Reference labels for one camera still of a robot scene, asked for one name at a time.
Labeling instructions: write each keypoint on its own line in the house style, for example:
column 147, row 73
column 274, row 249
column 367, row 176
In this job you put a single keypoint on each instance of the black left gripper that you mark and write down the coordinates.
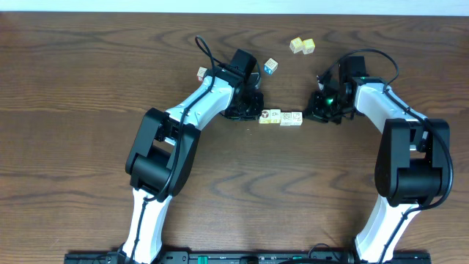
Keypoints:
column 249, row 108

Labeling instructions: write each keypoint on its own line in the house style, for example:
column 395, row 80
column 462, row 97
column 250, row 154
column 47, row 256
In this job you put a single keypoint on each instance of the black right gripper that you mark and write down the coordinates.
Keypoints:
column 314, row 111

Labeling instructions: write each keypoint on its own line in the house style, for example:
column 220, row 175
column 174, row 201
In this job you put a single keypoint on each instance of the soccer ball block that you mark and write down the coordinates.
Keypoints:
column 264, row 117

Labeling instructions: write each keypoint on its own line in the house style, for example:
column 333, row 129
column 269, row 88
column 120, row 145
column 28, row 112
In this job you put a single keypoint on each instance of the yellow-edged wooden block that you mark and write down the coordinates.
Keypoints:
column 275, row 116

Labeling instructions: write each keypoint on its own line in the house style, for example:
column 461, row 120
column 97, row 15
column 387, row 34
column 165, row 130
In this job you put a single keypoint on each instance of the wooden 8 block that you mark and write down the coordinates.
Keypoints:
column 297, row 118

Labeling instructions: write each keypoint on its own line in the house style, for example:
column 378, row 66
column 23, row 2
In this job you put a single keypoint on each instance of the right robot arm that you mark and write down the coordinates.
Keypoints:
column 413, row 172

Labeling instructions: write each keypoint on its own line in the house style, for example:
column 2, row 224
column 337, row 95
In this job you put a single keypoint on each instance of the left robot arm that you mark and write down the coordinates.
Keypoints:
column 161, row 158

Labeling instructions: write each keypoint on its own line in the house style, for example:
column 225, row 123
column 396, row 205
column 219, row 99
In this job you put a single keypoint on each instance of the blue X block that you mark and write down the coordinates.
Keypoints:
column 270, row 66

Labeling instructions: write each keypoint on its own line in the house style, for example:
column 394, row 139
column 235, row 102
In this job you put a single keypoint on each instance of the red 3 block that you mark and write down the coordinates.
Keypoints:
column 201, row 73

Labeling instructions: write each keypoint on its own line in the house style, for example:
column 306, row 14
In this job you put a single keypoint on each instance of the yellow block right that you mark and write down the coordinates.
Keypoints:
column 308, row 46

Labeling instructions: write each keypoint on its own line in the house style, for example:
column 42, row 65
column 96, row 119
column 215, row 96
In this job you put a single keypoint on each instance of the yellow block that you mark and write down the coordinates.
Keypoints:
column 308, row 46
column 296, row 45

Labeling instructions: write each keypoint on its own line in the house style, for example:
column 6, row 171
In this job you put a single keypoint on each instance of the yellow block left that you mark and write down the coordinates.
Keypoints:
column 296, row 45

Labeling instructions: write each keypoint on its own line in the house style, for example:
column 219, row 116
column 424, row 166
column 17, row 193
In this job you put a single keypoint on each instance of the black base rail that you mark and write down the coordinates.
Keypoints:
column 212, row 258

